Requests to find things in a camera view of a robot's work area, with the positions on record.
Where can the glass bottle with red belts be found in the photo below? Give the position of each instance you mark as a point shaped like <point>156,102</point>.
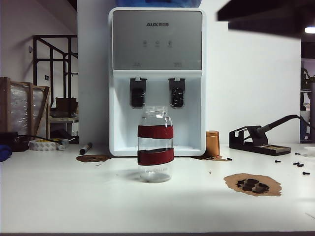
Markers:
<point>155,132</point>

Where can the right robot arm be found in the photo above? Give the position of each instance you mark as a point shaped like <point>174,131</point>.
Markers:
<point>270,14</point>

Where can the white AUX water dispenser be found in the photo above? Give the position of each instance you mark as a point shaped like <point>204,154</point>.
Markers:
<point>157,49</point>

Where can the gold cylindrical canister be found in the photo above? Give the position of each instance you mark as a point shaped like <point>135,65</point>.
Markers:
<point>212,145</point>

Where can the black marker pen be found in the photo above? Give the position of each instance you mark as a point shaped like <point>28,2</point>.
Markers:
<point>86,148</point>

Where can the brown cardboard box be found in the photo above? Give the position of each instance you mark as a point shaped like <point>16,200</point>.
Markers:
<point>66,105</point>

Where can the white side table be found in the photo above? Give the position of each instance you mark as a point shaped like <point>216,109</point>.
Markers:
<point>61,119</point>

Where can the dark brown chunk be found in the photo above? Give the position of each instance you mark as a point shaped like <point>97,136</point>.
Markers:
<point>240,183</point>
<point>248,186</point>
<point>261,188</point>

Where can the black soldering iron stand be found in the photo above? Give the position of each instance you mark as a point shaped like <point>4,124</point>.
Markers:
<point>261,148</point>

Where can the white tape roll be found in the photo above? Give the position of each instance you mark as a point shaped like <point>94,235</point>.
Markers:
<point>41,146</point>

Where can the black stair railing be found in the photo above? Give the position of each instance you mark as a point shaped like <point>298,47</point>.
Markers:
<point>52,59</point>

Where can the black flat box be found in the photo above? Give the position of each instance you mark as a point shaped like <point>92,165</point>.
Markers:
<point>12,141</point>

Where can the green potted plant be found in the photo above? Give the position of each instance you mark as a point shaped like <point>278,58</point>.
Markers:
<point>306,78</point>

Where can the blue cloth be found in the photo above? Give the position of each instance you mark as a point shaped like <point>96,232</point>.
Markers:
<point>5,151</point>

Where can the ceiling light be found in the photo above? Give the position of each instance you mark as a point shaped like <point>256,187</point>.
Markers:
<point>310,30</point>

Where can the wooden crate frame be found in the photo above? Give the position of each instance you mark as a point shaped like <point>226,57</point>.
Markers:
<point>30,110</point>

